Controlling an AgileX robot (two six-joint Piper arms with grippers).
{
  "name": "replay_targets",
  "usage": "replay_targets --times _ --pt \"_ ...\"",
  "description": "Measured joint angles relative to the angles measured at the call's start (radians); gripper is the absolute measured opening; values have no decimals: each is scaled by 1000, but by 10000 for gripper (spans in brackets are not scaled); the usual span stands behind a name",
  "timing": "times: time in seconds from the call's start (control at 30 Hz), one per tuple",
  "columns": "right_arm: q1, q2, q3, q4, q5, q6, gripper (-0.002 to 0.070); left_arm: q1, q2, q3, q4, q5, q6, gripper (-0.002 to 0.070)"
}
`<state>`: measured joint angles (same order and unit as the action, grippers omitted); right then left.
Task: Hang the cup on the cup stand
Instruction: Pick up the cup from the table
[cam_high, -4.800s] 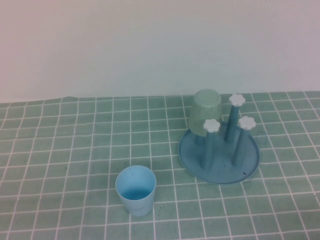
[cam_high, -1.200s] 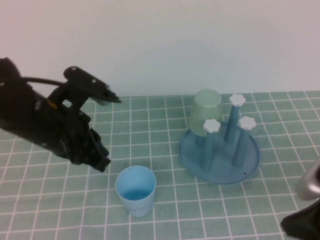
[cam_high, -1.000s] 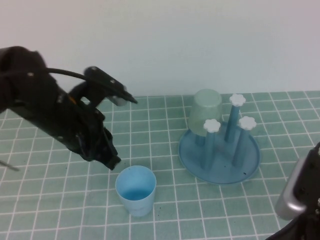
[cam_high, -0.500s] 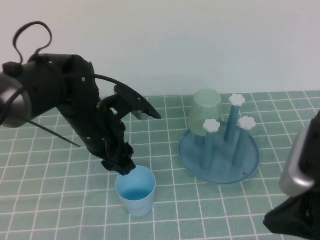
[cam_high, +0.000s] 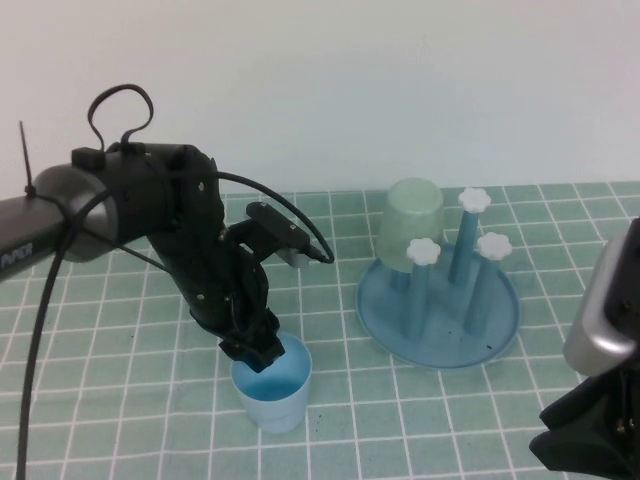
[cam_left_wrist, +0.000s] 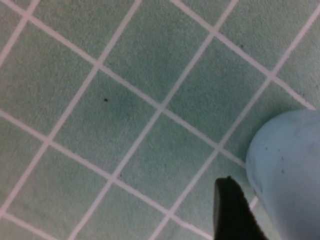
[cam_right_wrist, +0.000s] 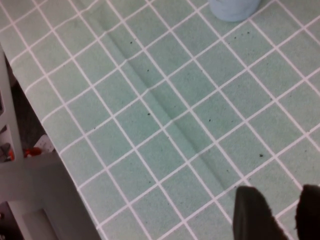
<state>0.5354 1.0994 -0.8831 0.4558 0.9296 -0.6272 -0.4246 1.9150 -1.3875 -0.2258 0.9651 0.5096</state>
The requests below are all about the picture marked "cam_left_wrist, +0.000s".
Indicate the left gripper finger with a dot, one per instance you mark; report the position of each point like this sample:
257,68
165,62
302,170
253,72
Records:
232,215

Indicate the light blue plastic cup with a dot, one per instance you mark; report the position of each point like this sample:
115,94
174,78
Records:
287,162

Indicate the green white-checked tablecloth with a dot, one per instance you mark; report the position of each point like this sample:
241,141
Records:
125,125

